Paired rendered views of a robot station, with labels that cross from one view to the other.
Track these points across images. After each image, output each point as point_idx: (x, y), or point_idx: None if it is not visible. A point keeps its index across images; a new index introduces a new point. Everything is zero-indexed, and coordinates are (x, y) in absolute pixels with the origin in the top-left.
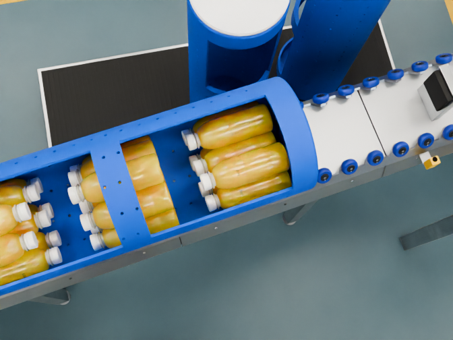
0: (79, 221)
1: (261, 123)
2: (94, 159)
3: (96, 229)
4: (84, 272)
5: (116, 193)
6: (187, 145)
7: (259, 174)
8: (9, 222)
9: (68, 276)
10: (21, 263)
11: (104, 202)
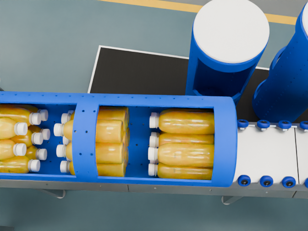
0: None
1: (206, 126)
2: (76, 110)
3: None
4: (57, 184)
5: (81, 139)
6: None
7: (190, 162)
8: (8, 132)
9: (46, 182)
10: (10, 162)
11: None
